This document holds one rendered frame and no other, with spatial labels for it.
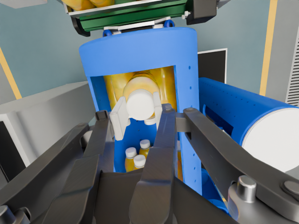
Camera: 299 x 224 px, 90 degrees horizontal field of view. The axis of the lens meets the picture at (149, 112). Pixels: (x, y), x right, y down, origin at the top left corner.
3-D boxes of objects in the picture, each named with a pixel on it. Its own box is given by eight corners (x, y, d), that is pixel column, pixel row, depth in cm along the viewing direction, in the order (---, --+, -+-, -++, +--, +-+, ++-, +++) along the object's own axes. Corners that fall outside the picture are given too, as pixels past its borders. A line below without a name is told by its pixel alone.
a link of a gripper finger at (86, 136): (111, 143, 13) (78, 148, 13) (119, 121, 18) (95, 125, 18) (107, 129, 13) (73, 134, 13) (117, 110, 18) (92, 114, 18)
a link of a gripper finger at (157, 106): (154, 107, 14) (161, 106, 14) (152, 91, 21) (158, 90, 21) (157, 135, 15) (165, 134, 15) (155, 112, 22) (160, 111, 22)
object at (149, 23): (125, 41, 53) (119, 36, 41) (124, 34, 52) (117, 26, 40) (153, 37, 52) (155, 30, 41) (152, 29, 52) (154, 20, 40)
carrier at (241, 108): (195, 71, 132) (179, 99, 141) (275, 92, 50) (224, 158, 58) (222, 85, 136) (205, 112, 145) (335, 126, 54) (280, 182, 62)
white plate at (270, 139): (277, 95, 49) (275, 94, 50) (228, 159, 57) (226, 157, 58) (337, 128, 53) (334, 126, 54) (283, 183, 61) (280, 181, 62)
